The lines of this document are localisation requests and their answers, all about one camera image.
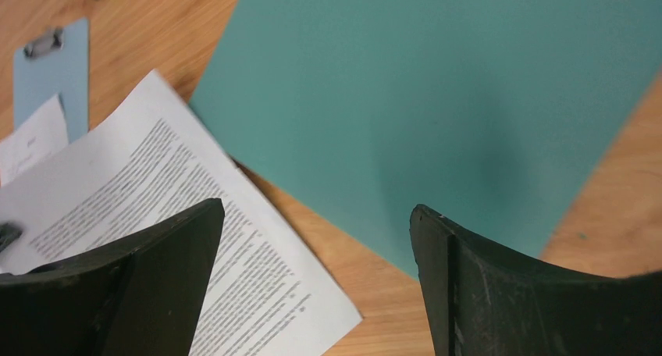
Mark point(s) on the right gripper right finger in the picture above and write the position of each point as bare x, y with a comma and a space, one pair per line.
483, 298

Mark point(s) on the green file folder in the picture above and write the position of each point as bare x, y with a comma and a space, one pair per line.
492, 112

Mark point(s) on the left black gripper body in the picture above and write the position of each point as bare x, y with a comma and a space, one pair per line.
9, 234

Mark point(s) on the light blue clipboard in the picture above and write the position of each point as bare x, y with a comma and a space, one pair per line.
54, 63

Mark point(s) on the upper left paper sheet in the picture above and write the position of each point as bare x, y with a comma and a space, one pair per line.
43, 134

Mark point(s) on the printed text paper sheet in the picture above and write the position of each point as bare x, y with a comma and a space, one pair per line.
150, 159

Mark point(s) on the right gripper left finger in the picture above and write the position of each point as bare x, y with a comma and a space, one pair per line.
139, 295

